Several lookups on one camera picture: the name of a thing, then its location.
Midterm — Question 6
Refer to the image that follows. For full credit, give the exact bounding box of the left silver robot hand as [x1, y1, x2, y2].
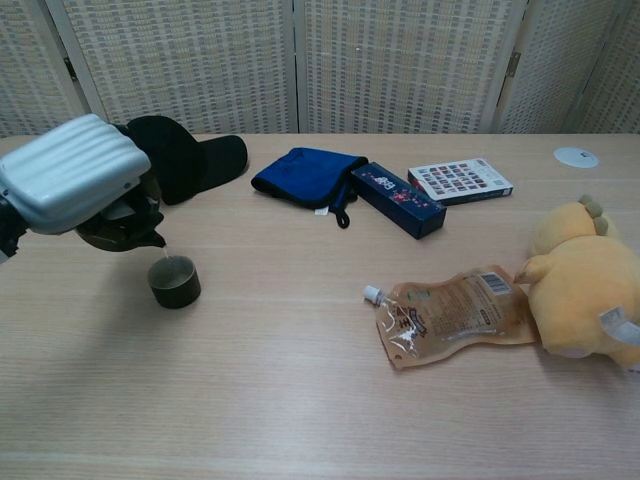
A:
[0, 113, 165, 236]

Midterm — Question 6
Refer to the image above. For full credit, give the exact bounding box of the black teapot with handle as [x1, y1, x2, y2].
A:
[74, 172, 167, 253]

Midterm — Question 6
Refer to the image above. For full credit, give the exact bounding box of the dark green ceramic cup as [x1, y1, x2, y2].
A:
[147, 253, 202, 310]

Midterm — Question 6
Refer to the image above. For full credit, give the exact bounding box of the black baseball cap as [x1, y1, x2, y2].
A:
[124, 114, 250, 206]

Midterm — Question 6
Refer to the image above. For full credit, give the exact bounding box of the woven folding screen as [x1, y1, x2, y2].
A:
[0, 0, 640, 139]

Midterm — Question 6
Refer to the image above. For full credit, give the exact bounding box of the blue cloth with black trim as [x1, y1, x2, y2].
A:
[250, 146, 370, 230]

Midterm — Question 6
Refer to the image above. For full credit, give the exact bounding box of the dark blue long carton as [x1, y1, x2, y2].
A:
[350, 161, 448, 241]

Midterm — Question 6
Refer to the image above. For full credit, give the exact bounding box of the white box with picture grid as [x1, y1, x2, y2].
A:
[407, 157, 515, 207]

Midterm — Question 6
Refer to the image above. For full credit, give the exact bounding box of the brown spout pouch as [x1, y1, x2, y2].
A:
[363, 264, 537, 372]

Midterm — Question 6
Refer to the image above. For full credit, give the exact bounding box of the yellow plush toy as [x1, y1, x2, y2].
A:
[513, 193, 640, 371]

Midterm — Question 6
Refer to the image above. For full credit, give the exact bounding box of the white round cable grommet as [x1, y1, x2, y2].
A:
[553, 146, 600, 169]

